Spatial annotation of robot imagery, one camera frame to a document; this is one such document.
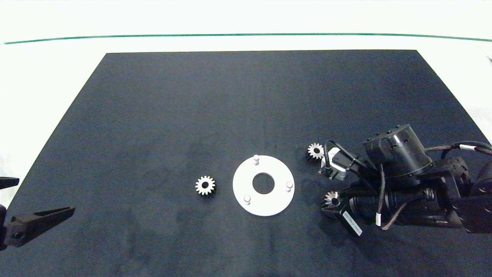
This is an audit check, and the round white pin plate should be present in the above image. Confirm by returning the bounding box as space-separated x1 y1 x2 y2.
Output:
233 155 296 217

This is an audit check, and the dark mat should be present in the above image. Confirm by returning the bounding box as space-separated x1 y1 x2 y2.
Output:
0 50 492 277

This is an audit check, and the black cable with white tag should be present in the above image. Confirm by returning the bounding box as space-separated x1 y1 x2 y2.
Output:
375 165 409 230
425 141 492 155

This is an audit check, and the boxy silver wrist camera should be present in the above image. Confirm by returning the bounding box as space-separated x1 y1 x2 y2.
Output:
320 147 353 181

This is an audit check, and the thin black camera cable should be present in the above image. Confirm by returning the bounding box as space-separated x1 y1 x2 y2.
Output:
324 140 371 172

